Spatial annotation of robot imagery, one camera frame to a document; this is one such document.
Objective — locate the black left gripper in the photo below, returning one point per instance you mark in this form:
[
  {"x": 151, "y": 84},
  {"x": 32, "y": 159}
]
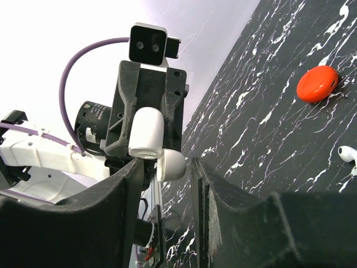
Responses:
[{"x": 137, "y": 88}]

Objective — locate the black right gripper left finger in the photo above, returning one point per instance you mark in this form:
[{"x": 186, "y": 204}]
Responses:
[{"x": 93, "y": 228}]

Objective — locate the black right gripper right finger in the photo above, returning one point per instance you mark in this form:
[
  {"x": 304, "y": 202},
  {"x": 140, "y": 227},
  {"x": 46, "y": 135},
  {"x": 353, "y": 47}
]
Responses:
[{"x": 236, "y": 229}]

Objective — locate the white round charging case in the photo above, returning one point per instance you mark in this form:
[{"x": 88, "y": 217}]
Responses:
[{"x": 146, "y": 142}]

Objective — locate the orange charging case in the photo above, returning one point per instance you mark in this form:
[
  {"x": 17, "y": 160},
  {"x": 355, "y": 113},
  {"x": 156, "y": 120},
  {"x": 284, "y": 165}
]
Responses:
[{"x": 317, "y": 84}]

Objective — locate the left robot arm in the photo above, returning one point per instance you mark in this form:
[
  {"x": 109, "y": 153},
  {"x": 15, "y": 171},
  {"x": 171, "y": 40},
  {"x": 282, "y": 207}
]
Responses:
[{"x": 40, "y": 169}]

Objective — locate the white earbud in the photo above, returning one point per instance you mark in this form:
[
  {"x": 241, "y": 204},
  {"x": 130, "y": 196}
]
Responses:
[{"x": 347, "y": 154}]

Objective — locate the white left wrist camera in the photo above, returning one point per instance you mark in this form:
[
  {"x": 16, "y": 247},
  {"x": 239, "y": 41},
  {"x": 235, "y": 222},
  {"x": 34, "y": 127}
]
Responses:
[{"x": 151, "y": 45}]

